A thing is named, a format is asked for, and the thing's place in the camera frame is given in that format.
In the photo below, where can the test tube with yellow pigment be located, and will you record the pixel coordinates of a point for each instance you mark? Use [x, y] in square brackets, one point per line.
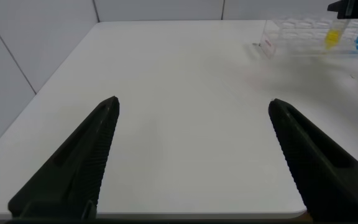
[332, 39]

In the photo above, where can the clear plastic test tube rack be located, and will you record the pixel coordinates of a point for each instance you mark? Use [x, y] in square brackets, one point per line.
[297, 37]

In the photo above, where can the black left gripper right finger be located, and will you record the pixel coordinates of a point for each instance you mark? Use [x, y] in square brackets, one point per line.
[328, 186]

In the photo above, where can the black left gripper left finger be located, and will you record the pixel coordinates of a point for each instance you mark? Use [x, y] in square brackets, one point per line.
[70, 174]

